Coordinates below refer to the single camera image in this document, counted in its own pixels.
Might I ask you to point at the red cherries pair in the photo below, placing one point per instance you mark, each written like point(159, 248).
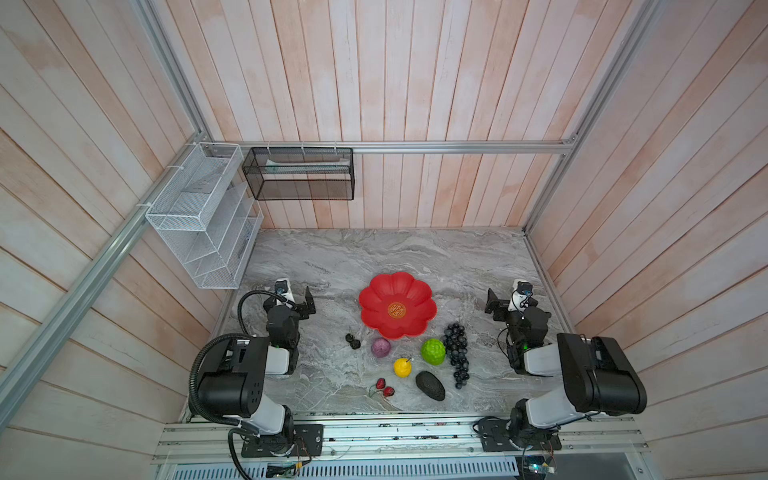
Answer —
point(380, 387)

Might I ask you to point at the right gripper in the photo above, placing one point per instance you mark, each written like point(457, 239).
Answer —
point(502, 307)

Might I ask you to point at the aluminium back frame bar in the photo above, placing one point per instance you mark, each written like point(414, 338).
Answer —
point(550, 147)

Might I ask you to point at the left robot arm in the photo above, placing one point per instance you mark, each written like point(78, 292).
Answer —
point(227, 378)

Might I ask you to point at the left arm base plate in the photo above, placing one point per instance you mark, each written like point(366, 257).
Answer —
point(303, 440)

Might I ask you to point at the green circuit board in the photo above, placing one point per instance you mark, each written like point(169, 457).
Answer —
point(287, 471)

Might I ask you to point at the black wire mesh basket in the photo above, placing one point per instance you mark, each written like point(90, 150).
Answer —
point(300, 173)

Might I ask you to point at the aluminium frame bar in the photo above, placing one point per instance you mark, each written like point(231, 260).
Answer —
point(550, 147)
point(38, 353)
point(643, 23)

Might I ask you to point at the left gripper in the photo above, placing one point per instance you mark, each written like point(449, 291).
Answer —
point(309, 302)

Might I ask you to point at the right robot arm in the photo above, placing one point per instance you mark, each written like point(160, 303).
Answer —
point(596, 375)

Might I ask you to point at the yellow lemon fruit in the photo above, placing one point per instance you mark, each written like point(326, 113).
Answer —
point(403, 367)

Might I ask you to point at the black grape bunch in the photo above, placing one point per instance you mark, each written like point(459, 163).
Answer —
point(455, 342)

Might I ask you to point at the aluminium left frame bar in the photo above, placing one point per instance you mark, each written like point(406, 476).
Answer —
point(38, 353)

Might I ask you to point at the black mulberries pair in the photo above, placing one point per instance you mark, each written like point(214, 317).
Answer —
point(353, 342)

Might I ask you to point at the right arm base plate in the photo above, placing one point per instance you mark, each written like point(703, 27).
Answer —
point(502, 435)

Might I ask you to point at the aluminium right frame bar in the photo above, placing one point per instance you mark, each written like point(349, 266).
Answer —
point(643, 23)

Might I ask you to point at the white wire mesh shelf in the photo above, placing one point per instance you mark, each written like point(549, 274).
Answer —
point(206, 217)

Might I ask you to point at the purple round fruit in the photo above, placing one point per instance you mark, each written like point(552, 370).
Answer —
point(381, 348)

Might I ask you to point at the red flower-shaped fruit bowl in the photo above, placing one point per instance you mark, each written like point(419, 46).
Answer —
point(397, 305)

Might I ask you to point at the aluminium front rail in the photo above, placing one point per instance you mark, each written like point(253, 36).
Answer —
point(390, 436)

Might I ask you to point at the dark avocado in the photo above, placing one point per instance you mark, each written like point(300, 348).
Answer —
point(430, 385)

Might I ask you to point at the green bumpy custard apple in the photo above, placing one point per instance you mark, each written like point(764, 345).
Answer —
point(433, 351)

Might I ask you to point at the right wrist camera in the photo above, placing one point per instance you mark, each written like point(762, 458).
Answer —
point(522, 293)

